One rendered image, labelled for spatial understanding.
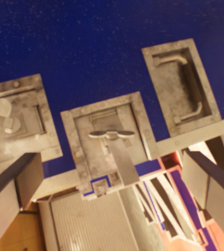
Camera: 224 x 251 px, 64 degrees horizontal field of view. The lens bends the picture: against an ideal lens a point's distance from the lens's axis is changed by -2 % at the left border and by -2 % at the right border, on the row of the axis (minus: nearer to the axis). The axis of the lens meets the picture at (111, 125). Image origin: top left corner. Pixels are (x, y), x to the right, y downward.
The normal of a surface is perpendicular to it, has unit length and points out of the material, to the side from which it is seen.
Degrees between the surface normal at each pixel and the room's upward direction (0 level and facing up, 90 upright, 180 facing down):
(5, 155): 90
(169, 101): 90
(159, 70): 90
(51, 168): 90
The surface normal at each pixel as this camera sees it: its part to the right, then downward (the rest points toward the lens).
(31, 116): 0.30, -0.16
